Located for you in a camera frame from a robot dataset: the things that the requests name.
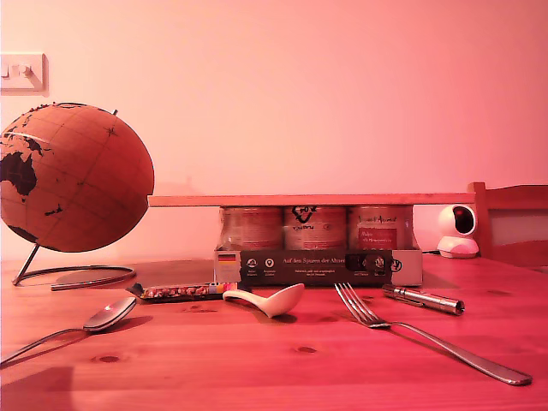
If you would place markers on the metallic spoon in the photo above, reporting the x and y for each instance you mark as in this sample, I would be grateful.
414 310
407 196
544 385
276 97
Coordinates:
109 314

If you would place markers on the white ceramic spoon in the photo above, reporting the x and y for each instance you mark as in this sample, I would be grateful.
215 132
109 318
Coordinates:
280 301

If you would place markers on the tin can plain label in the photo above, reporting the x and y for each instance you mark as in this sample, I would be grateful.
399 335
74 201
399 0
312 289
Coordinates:
252 229

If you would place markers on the wooden board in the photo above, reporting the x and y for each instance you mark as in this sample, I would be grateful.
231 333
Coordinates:
308 200

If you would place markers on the tin can black logo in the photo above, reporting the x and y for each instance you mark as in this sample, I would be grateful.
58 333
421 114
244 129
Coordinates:
314 231

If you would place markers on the dark cardboard can tray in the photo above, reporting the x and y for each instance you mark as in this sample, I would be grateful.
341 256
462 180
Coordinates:
317 267

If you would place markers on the tin can red label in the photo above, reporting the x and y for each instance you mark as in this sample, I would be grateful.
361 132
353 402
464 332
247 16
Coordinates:
379 231

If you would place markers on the wrapped snack bar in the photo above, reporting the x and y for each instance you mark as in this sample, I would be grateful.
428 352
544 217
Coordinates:
184 292

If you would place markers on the metallic fork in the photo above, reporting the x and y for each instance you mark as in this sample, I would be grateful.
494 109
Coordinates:
371 319

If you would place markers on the silver metal flashlight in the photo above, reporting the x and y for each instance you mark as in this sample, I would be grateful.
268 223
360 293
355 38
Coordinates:
421 298

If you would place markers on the cork globe on metal stand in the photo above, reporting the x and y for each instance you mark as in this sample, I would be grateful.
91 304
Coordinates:
81 180

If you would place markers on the wooden chair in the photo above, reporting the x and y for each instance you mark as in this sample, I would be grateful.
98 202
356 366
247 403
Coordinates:
481 222

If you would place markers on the white security camera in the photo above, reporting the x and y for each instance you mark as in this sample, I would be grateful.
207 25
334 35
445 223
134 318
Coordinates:
458 246

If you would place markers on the white wall light switch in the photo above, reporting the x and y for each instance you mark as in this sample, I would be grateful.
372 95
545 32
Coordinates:
25 73

